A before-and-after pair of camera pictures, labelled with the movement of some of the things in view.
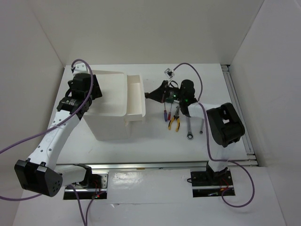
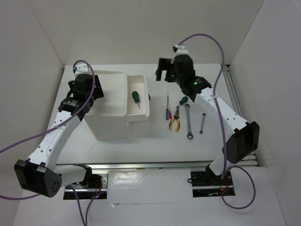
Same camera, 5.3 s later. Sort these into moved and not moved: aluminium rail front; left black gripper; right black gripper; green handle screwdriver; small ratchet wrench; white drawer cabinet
Moved: right black gripper; green handle screwdriver
Not moved: small ratchet wrench; left black gripper; white drawer cabinet; aluminium rail front
